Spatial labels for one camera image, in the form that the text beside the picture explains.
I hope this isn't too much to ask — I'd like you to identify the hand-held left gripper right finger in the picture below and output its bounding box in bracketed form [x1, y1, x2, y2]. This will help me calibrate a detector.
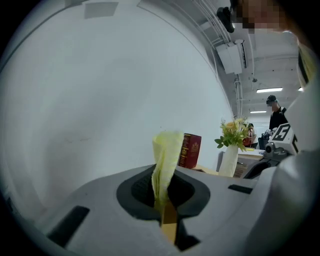
[165, 164, 261, 256]

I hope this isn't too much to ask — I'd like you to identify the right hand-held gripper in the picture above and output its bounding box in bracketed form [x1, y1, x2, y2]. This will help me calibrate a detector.
[243, 122, 300, 180]

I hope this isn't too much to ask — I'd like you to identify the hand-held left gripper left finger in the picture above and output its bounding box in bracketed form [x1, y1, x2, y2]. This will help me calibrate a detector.
[18, 163, 183, 256]

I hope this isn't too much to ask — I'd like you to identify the yellow cloth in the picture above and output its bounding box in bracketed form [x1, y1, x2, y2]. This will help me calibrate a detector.
[151, 130, 185, 213]

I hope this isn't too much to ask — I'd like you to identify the light background table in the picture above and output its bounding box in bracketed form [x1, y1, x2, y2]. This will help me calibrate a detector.
[237, 147, 265, 161]

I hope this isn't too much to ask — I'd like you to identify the white vase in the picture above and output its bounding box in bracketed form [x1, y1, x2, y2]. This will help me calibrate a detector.
[218, 144, 239, 178]

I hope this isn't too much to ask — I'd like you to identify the yellow flower bouquet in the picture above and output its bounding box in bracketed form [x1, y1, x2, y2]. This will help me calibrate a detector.
[214, 116, 251, 153]

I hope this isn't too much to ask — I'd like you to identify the person's pale yellow shirt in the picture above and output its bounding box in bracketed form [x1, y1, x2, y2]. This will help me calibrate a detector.
[272, 32, 320, 256]

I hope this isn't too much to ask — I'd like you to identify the dark red book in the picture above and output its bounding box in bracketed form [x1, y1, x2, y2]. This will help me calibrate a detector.
[177, 133, 203, 170]

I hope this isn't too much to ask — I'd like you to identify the white air conditioner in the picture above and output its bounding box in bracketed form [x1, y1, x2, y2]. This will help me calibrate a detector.
[215, 39, 248, 75]

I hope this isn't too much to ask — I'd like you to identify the person's head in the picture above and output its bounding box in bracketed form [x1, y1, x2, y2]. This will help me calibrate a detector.
[229, 0, 299, 34]

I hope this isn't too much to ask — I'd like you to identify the black head camera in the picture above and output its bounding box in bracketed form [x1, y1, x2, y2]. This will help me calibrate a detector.
[216, 6, 236, 34]

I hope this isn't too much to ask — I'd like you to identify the grey wall plate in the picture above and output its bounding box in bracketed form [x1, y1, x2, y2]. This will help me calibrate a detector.
[83, 1, 120, 20]

